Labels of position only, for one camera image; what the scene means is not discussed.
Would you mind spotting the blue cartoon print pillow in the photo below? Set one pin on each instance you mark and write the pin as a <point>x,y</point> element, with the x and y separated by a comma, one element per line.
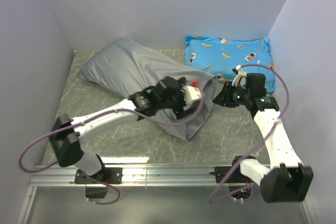
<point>219,56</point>

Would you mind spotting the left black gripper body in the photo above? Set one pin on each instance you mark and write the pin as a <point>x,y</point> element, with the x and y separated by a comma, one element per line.
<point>178,103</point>

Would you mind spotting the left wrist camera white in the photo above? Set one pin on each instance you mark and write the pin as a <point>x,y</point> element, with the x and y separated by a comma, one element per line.
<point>191,95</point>

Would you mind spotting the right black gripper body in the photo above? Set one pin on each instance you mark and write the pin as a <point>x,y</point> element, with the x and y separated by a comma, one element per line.
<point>234,96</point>

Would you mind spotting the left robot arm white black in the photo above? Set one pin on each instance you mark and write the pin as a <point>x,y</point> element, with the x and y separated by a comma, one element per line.
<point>68,134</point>

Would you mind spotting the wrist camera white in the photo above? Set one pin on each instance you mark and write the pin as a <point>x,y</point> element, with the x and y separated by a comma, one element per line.
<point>191,95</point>
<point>240,76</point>

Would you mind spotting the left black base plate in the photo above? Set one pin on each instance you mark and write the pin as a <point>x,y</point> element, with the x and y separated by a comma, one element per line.
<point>105,175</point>

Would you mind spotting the grey pillowcase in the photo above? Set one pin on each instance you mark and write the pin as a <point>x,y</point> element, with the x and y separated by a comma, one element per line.
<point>125,67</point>

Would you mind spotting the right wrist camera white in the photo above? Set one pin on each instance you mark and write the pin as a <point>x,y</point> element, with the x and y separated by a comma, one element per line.
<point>240,76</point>

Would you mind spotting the aluminium mounting rail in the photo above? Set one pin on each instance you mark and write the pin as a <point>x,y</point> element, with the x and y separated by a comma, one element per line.
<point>133,175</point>

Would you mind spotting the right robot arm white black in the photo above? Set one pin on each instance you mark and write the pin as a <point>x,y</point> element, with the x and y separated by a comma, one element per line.
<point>287,179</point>

